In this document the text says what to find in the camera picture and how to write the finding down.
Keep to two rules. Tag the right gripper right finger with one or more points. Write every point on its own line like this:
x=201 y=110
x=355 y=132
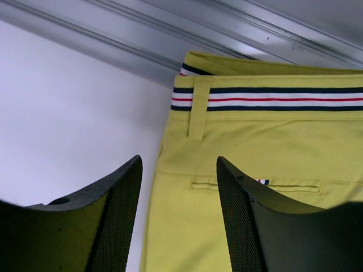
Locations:
x=267 y=231

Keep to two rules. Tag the yellow-green trousers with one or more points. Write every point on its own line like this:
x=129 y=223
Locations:
x=295 y=129

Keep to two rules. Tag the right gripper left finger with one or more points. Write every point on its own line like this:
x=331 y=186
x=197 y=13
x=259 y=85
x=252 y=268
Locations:
x=88 y=230

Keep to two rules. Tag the aluminium frame profile right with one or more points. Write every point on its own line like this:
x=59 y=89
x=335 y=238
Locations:
x=151 y=38

